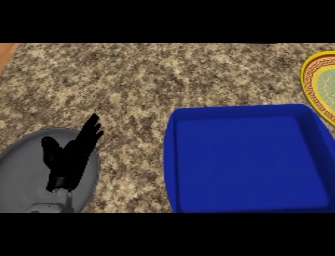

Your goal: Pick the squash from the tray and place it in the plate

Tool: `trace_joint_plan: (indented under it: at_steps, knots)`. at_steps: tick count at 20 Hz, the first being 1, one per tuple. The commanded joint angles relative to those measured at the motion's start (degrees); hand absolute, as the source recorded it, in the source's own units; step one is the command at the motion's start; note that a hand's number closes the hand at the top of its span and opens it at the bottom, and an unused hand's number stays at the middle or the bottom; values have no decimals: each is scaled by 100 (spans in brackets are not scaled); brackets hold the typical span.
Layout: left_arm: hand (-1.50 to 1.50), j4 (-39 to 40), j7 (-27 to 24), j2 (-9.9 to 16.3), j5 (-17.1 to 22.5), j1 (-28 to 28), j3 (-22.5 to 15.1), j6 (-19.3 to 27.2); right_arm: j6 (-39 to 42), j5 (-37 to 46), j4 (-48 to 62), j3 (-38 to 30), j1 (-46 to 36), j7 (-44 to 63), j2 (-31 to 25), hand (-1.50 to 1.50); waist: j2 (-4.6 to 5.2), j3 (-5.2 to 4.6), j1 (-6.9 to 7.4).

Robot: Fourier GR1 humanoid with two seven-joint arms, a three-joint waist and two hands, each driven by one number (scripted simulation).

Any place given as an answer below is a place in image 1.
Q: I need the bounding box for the grey round plate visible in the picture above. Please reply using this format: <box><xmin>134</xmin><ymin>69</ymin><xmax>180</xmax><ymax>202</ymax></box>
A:
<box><xmin>0</xmin><ymin>127</ymin><xmax>100</xmax><ymax>214</ymax></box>

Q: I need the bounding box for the blue rectangular tray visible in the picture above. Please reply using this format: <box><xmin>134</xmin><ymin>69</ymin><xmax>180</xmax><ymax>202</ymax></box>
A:
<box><xmin>162</xmin><ymin>103</ymin><xmax>335</xmax><ymax>214</ymax></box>

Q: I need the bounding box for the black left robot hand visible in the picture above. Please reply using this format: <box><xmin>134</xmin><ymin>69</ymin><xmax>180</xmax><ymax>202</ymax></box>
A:
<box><xmin>40</xmin><ymin>112</ymin><xmax>105</xmax><ymax>193</ymax></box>

